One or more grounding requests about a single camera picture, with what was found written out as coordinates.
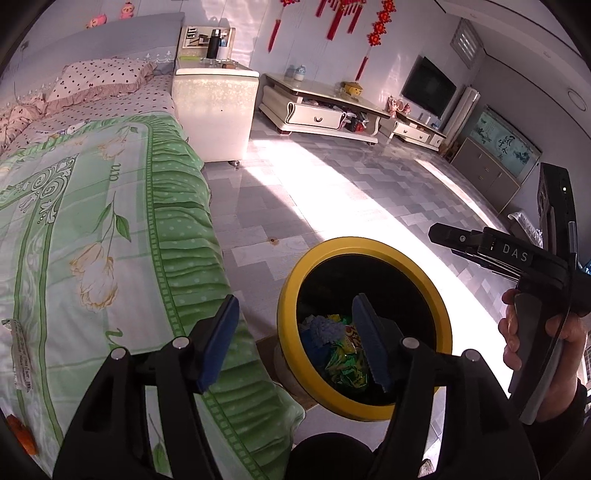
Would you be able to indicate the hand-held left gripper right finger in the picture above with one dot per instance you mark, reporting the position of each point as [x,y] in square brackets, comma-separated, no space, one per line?
[369,344]

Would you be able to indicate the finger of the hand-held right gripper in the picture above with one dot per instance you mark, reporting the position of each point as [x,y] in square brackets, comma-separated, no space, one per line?
[457,237]
[485,262]

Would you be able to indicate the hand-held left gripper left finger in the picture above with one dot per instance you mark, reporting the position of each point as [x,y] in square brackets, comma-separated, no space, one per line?
[217,344]

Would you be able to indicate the green yellow snack bag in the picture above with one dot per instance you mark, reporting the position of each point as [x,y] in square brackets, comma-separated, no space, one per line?
[346,364]

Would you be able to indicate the yellow rimmed trash bin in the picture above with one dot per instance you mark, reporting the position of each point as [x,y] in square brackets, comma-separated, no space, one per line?
[369,242]

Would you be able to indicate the person's right forearm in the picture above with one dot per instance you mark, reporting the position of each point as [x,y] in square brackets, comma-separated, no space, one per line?
[563,438]

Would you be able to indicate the person's right hand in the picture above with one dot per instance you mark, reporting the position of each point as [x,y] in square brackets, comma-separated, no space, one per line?
[572,355]

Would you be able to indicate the white ribbed cover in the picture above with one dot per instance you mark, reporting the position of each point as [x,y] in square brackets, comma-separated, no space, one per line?
[524,226]

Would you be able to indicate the grey low cabinet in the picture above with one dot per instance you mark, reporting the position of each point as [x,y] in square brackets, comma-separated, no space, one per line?
[485,175]

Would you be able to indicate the white short cabinet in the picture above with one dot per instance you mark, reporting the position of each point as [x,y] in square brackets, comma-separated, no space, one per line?
[415,134]

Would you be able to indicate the white standing air conditioner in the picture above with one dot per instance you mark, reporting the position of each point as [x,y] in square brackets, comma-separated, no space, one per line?
[464,115]

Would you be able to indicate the pink figurine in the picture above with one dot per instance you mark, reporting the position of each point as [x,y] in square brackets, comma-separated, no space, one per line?
[398,106]

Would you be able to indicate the round ceiling light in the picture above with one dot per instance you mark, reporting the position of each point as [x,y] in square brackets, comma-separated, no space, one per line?
[577,99]

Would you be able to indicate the yellow box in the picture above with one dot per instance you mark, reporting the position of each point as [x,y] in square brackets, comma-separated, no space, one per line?
[352,89]

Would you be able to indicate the green floral bedspread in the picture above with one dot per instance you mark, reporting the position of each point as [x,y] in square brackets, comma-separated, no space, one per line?
[92,207]

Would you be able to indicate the white long TV cabinet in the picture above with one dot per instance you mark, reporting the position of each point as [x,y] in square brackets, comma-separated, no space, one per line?
[314,115]

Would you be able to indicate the louvered window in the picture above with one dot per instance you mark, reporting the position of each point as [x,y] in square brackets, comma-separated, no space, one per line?
[467,44]

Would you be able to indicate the white plastic packet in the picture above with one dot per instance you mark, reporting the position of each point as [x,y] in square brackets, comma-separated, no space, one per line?
[21,364]

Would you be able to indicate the orange wrapper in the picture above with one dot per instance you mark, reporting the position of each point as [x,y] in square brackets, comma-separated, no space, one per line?
[25,438]

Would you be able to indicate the white blue jar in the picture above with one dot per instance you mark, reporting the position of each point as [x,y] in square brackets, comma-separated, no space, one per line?
[302,74]

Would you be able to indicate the cream nightstand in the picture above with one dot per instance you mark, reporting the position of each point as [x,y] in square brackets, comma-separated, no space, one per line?
[212,110]

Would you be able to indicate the large red knot ornament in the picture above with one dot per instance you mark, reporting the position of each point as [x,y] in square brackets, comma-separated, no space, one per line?
[339,18]

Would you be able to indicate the white polka dot bed sheet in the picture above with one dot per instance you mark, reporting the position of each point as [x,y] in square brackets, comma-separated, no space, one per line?
[138,99]

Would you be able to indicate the small red hanging ornament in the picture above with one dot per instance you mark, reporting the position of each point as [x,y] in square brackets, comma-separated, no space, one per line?
[276,32]

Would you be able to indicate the polka dot pillow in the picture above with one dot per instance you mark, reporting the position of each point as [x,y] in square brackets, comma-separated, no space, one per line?
[97,78]

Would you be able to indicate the black bottle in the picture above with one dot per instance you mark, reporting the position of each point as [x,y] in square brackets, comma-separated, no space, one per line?
[213,46]

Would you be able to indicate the pink polka dot quilt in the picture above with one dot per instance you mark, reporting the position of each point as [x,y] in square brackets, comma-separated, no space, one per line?
[16,120]

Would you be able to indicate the framed picture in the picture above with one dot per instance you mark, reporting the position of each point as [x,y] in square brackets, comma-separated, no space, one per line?
[194,41]

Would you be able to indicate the grey bed headboard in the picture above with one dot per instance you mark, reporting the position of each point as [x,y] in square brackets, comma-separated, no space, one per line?
[115,37]

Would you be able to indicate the pink plush toy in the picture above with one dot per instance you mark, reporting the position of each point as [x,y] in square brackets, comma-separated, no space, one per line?
[97,21]
[128,10]

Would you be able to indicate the black wall television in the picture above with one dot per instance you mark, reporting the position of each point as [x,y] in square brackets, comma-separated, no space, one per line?
[429,85]

